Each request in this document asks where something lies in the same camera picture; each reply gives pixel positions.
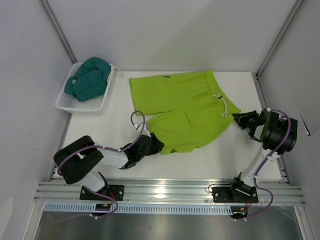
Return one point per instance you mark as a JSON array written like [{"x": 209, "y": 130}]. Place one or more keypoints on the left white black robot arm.
[{"x": 76, "y": 162}]

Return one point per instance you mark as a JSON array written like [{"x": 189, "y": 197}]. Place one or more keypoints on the aluminium frame post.
[
  {"x": 57, "y": 29},
  {"x": 289, "y": 21}
]

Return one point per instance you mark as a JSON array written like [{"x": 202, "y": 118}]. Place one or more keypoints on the right aluminium frame post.
[{"x": 289, "y": 21}]

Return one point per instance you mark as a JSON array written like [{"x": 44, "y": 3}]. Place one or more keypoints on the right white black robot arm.
[{"x": 276, "y": 133}]

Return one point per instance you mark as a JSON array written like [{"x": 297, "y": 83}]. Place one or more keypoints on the left aluminium frame post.
[{"x": 57, "y": 29}]

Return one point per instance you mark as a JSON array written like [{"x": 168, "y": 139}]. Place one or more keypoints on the white slotted cable duct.
[{"x": 134, "y": 208}]

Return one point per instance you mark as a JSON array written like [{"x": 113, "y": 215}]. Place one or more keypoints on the aluminium mounting rail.
[{"x": 170, "y": 191}]

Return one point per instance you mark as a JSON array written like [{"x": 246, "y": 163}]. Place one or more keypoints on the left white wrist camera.
[{"x": 142, "y": 129}]

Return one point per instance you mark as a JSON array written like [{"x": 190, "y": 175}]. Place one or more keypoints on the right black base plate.
[{"x": 228, "y": 194}]

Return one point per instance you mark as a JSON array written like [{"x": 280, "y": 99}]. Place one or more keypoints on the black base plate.
[
  {"x": 113, "y": 191},
  {"x": 228, "y": 194}
]

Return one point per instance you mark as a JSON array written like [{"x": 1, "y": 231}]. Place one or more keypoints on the white plastic basket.
[{"x": 68, "y": 103}]

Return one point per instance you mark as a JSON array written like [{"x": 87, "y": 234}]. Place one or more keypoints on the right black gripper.
[{"x": 241, "y": 118}]

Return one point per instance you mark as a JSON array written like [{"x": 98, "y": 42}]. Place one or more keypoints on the lime green shorts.
[{"x": 188, "y": 110}]

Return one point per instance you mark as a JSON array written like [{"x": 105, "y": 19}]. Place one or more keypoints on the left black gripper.
[{"x": 157, "y": 145}]

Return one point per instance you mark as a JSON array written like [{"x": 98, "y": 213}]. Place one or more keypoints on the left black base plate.
[{"x": 113, "y": 191}]

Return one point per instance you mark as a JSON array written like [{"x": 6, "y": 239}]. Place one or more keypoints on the teal green shorts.
[{"x": 90, "y": 80}]

